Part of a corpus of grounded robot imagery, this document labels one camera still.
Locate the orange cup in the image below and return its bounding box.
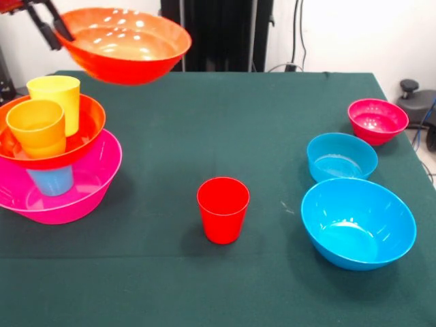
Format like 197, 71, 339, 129
23, 138, 67, 159
5, 99, 66, 151

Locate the black cable with adapter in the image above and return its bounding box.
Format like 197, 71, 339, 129
268, 0, 309, 73

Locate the blue cable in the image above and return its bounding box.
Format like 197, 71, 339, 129
411, 97, 436, 153

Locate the yellow cup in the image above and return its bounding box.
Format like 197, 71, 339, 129
26, 75, 81, 138

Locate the blue cup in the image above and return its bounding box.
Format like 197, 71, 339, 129
27, 166, 74, 197

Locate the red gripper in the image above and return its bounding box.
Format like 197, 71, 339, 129
0, 0, 75, 51

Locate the large pink bowl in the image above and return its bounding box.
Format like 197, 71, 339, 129
0, 128, 123, 225

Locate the small magenta bowl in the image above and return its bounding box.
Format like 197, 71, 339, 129
347, 98, 409, 147

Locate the dark green tablecloth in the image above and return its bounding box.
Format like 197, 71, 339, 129
0, 70, 436, 327

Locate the red cup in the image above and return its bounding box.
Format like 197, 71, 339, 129
196, 176, 251, 245

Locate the orange-red bowl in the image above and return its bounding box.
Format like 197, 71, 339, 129
0, 93, 107, 170
54, 7, 193, 86

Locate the large blue bowl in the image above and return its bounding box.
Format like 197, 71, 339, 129
300, 177, 418, 272

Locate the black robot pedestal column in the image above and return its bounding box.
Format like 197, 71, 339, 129
159, 0, 275, 72

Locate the small blue bowl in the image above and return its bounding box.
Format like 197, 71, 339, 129
306, 132, 379, 183

